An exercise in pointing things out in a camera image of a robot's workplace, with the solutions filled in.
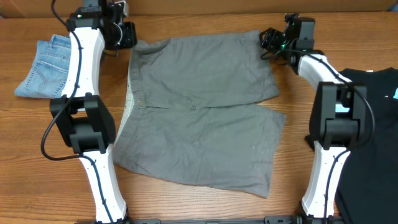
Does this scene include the grey cotton shorts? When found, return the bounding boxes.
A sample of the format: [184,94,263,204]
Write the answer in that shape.
[113,30,285,198]

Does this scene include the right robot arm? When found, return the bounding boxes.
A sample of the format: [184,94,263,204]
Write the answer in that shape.
[259,13,373,223]

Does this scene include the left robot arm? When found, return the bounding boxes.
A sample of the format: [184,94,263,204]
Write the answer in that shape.
[45,0,137,223]

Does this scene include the folded blue denim jeans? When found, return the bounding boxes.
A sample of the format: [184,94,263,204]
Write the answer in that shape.
[14,34,71,98]

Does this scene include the light blue garment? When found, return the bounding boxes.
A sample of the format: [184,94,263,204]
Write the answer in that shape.
[335,89,398,113]

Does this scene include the brown cardboard backdrop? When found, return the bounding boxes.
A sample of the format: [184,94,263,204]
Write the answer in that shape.
[1,0,397,18]

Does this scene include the black t-shirt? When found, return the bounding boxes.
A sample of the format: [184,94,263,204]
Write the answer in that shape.
[334,68,397,223]

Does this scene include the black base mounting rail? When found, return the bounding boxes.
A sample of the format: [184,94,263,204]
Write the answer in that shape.
[117,215,305,224]

